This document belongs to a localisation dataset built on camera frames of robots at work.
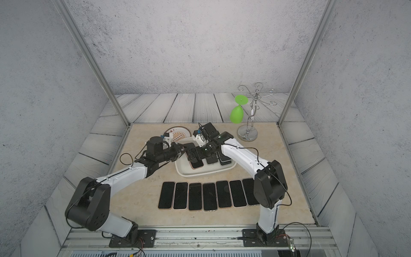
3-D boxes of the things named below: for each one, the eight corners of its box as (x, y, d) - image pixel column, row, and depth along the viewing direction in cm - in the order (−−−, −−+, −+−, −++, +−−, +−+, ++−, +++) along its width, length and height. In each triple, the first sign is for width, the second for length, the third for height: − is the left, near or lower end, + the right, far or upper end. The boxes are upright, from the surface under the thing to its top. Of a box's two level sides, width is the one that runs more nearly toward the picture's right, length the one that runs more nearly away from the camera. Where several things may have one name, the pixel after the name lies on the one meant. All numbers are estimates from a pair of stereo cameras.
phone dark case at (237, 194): (233, 208, 84) (233, 207, 83) (228, 182, 94) (228, 180, 92) (247, 207, 85) (248, 205, 83) (241, 180, 94) (241, 179, 93)
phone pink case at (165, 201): (158, 208, 84) (157, 207, 83) (163, 183, 94) (162, 181, 92) (171, 208, 84) (170, 207, 83) (175, 183, 94) (174, 181, 92)
